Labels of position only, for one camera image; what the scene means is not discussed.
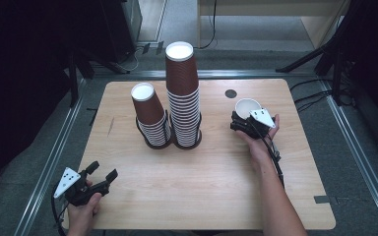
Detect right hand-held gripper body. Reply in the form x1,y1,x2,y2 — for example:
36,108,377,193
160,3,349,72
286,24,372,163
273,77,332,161
229,108,277,141

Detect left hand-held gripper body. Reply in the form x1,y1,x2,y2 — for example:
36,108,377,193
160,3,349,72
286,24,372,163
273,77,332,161
53,166,111,207

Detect brown paper cup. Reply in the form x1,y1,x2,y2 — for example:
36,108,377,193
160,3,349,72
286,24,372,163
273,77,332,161
234,97,264,121

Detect black double cup holder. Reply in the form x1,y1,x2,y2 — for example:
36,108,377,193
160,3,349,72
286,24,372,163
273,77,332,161
135,109,204,151

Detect tall stack of brown cups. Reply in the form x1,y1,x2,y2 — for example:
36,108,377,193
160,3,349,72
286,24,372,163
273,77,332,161
164,40,202,148

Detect person's right hand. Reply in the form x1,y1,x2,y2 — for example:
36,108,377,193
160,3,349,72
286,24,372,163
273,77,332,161
235,113,282,165

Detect person's left hand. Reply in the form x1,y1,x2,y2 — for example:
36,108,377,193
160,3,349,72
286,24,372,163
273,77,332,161
66,193,103,231

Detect short stack of brown cups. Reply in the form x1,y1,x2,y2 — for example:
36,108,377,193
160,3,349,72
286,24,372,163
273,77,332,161
130,82,172,148

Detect black metal stand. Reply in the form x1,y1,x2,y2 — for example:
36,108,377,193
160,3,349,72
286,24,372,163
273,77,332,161
66,48,132,108

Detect grey tape strip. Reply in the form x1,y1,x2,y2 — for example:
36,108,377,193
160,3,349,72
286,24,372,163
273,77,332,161
313,195,332,205

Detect black tripod stand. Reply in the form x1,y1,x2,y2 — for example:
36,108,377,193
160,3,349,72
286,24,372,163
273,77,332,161
275,0,378,106

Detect light wooden furniture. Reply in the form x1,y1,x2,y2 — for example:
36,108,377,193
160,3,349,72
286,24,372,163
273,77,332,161
196,0,352,50

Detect black computer tower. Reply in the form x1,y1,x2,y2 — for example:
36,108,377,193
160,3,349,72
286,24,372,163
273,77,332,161
98,0,143,64

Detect metal floor rail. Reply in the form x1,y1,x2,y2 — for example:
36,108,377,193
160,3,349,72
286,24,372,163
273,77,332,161
13,78,90,236
90,69,329,82
319,80,378,236

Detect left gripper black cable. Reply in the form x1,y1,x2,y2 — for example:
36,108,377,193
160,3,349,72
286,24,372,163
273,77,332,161
50,184,69,236

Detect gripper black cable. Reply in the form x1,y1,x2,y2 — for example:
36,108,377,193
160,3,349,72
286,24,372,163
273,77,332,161
50,184,69,236
254,121,285,190

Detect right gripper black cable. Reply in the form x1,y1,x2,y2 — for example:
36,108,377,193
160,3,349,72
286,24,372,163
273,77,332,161
254,121,285,190

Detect black floor cables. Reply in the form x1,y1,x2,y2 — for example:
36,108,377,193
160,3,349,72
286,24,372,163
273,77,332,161
288,77,356,114

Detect black hanging cable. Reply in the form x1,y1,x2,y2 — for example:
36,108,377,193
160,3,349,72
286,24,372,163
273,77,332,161
198,0,219,50

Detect white floor cable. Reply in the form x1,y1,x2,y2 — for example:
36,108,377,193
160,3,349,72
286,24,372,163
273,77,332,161
117,44,153,74

